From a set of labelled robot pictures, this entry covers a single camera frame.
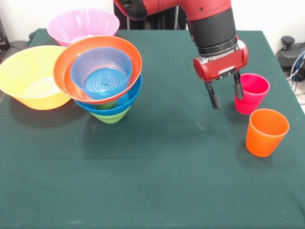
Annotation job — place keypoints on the dark green tablecloth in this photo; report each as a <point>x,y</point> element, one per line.
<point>143,190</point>

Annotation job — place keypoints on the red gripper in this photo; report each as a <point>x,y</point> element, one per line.
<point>221,65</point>

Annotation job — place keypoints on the small ringed blue bowl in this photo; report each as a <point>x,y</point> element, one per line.
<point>102,78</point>

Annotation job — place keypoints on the orange-red plastic bowl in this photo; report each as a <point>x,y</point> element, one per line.
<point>135,59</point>

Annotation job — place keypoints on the green plastic cup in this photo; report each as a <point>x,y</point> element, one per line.
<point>107,106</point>

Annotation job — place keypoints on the orange plastic cup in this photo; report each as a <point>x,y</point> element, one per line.
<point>262,143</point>

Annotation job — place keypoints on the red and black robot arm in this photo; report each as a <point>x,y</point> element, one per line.
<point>209,23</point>

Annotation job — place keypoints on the large smooth blue bowl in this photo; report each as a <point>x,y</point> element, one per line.
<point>133,97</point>

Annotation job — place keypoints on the large yellow-orange plastic bowl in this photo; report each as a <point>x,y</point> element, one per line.
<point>23,78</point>

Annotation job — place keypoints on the large pink plastic bowl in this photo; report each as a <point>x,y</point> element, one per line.
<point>78,22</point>

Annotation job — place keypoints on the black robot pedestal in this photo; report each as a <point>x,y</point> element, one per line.
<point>162,21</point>

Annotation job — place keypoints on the small green plastic bowl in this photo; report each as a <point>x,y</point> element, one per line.
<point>109,118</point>

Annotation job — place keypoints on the magenta plastic cup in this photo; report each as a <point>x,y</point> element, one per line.
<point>252,100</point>

